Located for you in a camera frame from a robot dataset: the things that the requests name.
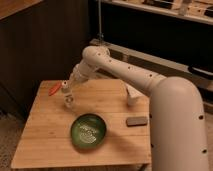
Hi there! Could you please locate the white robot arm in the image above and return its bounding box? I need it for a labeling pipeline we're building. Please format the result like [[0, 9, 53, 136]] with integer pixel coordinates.
[[69, 46, 210, 171]]

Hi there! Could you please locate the white cup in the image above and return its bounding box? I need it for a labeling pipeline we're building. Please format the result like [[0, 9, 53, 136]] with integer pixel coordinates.
[[126, 84, 143, 106]]

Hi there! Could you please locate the wooden slatted table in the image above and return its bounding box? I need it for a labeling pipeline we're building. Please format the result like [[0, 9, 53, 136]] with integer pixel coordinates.
[[11, 79, 151, 169]]

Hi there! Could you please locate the dark rectangular sponge block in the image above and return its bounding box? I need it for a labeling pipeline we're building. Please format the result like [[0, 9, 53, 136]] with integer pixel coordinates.
[[126, 116, 148, 127]]

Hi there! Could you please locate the green round bowl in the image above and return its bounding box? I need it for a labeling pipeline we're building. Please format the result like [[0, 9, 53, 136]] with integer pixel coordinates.
[[70, 113, 107, 149]]

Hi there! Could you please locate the metal vertical pole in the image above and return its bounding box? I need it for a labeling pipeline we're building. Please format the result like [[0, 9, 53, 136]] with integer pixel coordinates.
[[98, 0, 103, 44]]

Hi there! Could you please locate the orange carrot toy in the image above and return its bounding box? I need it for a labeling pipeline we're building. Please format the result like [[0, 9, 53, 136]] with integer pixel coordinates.
[[48, 82, 62, 96]]

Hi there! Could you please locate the long wooden shelf beam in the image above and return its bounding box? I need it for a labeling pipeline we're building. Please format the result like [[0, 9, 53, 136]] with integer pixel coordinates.
[[90, 39, 213, 92]]

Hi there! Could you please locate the upper wooden shelf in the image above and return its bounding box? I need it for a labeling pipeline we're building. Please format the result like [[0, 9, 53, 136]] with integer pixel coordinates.
[[102, 0, 213, 26]]

